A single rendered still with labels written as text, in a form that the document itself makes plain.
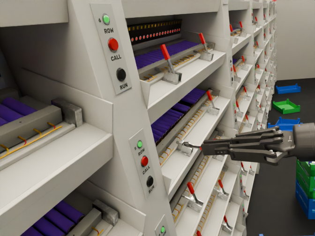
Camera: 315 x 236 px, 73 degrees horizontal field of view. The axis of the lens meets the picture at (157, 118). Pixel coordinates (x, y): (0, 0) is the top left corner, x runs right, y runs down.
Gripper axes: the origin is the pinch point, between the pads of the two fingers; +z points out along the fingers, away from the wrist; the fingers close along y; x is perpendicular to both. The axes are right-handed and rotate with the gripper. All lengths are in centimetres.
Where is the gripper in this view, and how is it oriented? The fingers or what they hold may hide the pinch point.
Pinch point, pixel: (216, 147)
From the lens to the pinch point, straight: 55.7
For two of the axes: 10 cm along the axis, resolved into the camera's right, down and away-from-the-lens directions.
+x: -3.3, -9.0, -2.6
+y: 4.8, -4.1, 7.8
